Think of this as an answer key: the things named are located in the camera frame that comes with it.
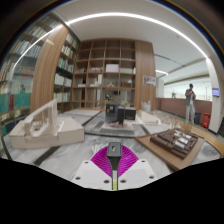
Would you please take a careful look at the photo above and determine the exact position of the large white architectural model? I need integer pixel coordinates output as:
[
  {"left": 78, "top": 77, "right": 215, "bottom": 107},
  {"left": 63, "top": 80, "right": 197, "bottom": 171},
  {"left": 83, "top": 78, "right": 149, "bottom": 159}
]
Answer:
[{"left": 8, "top": 98, "right": 86, "bottom": 150}]

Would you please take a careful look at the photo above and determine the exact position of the white power strip cable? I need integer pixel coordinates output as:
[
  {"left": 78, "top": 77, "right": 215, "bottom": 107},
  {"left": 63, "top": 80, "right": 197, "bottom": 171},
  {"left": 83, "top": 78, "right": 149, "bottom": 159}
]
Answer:
[{"left": 90, "top": 143, "right": 108, "bottom": 154}]

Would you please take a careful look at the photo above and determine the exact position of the large glass-fronted book shelf unit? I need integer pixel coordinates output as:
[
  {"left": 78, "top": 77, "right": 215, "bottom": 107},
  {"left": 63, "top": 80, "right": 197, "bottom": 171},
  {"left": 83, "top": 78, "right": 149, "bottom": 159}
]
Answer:
[{"left": 0, "top": 14, "right": 46, "bottom": 134}]

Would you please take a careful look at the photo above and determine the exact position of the wall poster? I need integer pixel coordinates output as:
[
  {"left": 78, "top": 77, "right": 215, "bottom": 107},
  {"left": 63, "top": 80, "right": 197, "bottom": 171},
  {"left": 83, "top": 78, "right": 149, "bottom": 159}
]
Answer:
[{"left": 143, "top": 75, "right": 157, "bottom": 87}]

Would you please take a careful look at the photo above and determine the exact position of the wall monitor screen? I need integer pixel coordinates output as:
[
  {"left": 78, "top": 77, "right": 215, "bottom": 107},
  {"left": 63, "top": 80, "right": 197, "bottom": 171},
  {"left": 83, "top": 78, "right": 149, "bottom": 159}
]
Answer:
[{"left": 211, "top": 87, "right": 221, "bottom": 98}]

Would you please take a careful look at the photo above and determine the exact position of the pale wooden stick model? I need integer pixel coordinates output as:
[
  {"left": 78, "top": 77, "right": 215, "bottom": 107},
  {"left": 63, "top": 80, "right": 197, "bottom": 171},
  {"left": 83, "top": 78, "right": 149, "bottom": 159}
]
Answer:
[{"left": 159, "top": 113, "right": 194, "bottom": 134}]

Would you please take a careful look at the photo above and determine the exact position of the small white architectural model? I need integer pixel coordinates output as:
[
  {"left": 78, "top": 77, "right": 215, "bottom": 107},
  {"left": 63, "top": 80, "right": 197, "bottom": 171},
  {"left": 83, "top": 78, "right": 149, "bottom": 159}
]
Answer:
[{"left": 136, "top": 109, "right": 161, "bottom": 125}]

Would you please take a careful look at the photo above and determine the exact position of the brown architectural model on board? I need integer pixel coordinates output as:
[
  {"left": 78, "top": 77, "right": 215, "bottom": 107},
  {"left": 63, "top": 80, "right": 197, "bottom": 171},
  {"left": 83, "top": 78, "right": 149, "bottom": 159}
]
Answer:
[{"left": 134, "top": 128, "right": 206, "bottom": 172}]

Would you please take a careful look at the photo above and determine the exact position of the long curved ceiling light strip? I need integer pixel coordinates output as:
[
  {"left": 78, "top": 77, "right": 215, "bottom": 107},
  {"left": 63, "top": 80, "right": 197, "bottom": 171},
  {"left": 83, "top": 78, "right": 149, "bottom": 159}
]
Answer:
[{"left": 13, "top": 12, "right": 209, "bottom": 68}]

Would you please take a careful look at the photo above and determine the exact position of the wooden shelf unit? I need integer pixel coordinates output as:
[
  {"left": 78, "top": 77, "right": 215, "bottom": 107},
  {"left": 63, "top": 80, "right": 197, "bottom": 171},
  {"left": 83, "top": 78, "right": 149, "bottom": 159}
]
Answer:
[{"left": 72, "top": 39, "right": 138, "bottom": 109}]

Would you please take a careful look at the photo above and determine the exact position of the black bin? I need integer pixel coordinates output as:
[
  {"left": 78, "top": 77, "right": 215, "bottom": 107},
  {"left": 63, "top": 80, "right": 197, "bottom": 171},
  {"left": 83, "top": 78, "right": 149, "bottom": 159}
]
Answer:
[{"left": 194, "top": 112, "right": 203, "bottom": 125}]

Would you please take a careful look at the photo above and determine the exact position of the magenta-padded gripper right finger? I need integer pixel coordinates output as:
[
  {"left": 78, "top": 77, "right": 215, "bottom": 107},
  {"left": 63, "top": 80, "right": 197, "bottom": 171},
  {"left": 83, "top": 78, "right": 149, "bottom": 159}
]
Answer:
[{"left": 116, "top": 145, "right": 158, "bottom": 191}]

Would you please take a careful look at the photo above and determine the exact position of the brown reception counter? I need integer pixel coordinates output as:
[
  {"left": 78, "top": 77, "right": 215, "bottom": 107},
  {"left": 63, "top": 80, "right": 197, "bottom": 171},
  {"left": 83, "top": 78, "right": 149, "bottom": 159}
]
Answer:
[{"left": 155, "top": 97, "right": 213, "bottom": 124}]

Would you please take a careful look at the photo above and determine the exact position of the narrow book shelf unit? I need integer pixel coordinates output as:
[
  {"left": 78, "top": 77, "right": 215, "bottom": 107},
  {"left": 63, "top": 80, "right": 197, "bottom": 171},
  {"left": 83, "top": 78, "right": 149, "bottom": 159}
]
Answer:
[{"left": 53, "top": 31, "right": 81, "bottom": 113}]

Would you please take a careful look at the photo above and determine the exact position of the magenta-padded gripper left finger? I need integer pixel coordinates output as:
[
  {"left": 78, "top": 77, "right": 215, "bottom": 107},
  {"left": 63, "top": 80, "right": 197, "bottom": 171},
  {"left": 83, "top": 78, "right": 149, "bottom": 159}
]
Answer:
[{"left": 70, "top": 145, "right": 114, "bottom": 191}]

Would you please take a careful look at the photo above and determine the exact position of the person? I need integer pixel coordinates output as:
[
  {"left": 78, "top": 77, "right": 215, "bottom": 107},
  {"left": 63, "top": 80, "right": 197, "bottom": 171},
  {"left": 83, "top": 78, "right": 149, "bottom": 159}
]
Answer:
[{"left": 184, "top": 83, "right": 198, "bottom": 125}]

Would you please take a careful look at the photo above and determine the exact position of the red bin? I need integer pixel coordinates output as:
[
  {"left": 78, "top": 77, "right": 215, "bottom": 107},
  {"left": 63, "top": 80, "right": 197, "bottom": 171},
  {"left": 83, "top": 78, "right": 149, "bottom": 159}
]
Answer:
[{"left": 202, "top": 113, "right": 211, "bottom": 129}]

